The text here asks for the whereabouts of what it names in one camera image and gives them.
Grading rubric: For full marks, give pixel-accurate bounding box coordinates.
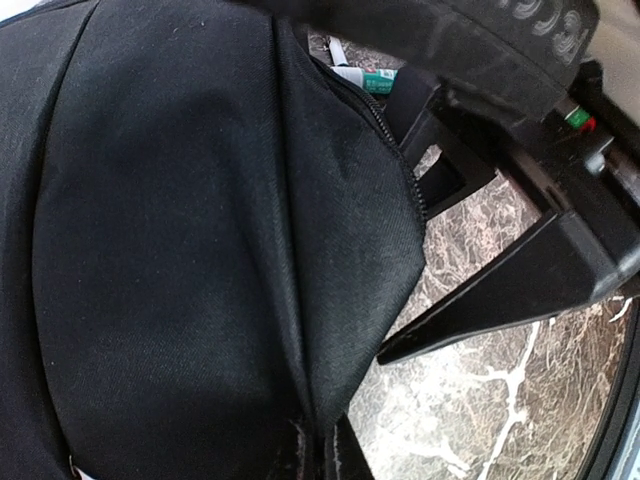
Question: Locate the green cap glue stick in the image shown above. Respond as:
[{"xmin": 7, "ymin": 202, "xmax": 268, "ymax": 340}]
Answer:
[{"xmin": 331, "ymin": 66, "xmax": 398, "ymax": 95}]

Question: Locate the black backpack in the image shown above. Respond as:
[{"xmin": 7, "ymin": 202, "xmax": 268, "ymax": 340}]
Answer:
[{"xmin": 1, "ymin": 1, "xmax": 424, "ymax": 479}]

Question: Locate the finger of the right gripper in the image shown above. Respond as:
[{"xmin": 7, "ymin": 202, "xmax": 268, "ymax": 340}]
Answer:
[{"xmin": 377, "ymin": 212, "xmax": 630, "ymax": 365}]

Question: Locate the small white marker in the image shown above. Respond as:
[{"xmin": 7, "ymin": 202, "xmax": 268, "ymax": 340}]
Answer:
[{"xmin": 328, "ymin": 36, "xmax": 349, "ymax": 67}]

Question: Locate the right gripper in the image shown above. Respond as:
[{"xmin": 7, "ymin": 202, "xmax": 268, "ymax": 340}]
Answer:
[{"xmin": 299, "ymin": 1, "xmax": 639, "ymax": 300}]

